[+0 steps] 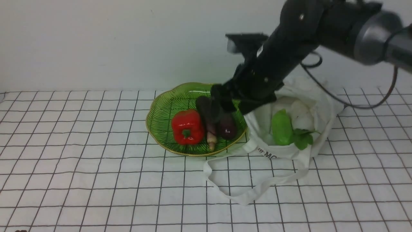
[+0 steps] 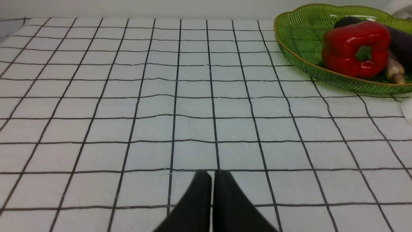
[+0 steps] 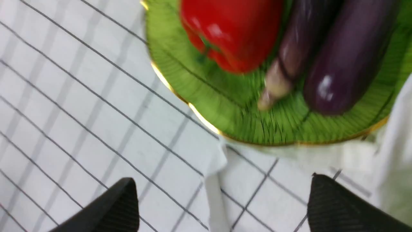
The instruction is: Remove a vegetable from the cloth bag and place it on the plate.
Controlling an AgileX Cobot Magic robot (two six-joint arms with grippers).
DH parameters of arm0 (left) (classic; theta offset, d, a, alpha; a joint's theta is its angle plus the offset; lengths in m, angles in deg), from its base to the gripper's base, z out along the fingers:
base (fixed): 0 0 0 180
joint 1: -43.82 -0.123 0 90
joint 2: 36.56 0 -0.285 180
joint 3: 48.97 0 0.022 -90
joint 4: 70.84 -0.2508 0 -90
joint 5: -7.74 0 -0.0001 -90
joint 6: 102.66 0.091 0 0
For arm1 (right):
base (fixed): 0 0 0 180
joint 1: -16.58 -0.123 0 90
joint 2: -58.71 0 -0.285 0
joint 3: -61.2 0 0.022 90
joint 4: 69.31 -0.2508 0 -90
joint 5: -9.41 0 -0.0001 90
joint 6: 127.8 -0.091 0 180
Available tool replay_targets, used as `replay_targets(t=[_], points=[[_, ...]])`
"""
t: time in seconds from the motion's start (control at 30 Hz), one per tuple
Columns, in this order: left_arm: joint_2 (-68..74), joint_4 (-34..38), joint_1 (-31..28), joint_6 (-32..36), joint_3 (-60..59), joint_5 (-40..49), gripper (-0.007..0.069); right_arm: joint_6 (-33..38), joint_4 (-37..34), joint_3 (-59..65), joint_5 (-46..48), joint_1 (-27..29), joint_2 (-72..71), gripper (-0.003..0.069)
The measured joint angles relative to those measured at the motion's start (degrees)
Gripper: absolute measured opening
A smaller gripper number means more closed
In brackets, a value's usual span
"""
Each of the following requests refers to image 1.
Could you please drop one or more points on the green leaf-shaped plate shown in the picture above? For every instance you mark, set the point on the green leaf-shaped plate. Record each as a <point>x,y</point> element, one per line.
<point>180,98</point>

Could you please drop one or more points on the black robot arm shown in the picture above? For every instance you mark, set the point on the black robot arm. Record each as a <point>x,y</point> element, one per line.
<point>361,31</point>

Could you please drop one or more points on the light green vegetable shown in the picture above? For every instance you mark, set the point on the light green vegetable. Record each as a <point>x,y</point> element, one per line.
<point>282,131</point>

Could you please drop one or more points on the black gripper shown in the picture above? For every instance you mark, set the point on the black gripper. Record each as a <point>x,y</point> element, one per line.
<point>253,85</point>

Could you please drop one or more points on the white grid tablecloth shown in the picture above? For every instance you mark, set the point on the white grid tablecloth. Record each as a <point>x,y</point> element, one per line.
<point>84,162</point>

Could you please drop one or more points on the white radish with leaves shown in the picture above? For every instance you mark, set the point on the white radish with leaves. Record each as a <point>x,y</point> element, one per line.
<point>302,124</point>

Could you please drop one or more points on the white cloth tote bag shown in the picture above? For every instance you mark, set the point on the white cloth tote bag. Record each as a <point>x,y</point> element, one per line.
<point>322,107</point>

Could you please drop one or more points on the dark purple eggplant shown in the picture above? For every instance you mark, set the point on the dark purple eggplant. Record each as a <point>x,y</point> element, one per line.
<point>226,127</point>

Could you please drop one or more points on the dark purple carrot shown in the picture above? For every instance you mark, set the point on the dark purple carrot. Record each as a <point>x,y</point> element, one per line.
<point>203,105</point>

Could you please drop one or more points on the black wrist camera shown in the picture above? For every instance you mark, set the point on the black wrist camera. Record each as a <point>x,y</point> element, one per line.
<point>245,43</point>

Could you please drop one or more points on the red bell pepper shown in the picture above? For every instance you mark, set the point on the red bell pepper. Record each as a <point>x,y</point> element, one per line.
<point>187,127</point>

